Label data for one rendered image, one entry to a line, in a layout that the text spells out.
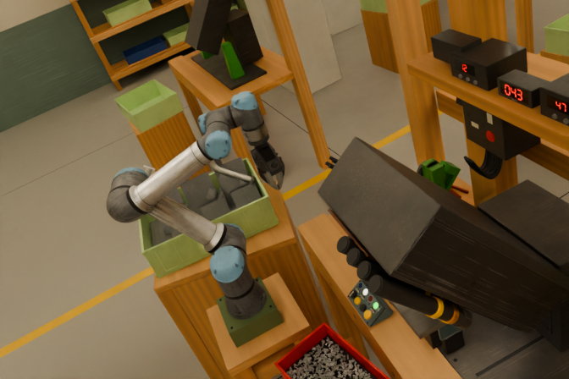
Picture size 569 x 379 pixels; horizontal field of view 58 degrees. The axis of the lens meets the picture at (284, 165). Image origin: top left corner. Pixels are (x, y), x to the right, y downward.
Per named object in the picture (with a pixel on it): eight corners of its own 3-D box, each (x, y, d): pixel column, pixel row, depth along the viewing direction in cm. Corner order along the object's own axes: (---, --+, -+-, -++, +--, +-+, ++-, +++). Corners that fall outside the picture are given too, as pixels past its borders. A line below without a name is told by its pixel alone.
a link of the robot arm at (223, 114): (196, 127, 153) (230, 115, 152) (196, 111, 163) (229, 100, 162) (206, 148, 157) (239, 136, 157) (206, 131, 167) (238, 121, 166)
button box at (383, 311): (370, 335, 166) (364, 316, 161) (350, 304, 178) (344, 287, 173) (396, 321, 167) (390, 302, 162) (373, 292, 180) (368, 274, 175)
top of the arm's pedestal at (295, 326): (231, 377, 175) (227, 370, 173) (209, 316, 202) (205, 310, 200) (312, 332, 180) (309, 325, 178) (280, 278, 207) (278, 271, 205)
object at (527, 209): (560, 354, 138) (558, 266, 121) (484, 285, 164) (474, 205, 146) (614, 322, 141) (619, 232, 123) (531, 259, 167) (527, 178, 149)
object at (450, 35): (463, 70, 146) (461, 47, 142) (433, 57, 159) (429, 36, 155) (484, 60, 147) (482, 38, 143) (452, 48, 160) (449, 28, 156)
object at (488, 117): (505, 162, 140) (500, 116, 133) (465, 139, 155) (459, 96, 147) (541, 143, 142) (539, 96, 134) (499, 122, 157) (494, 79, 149)
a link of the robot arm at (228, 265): (222, 301, 175) (207, 275, 168) (221, 274, 186) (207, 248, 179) (255, 291, 174) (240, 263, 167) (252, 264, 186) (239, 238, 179)
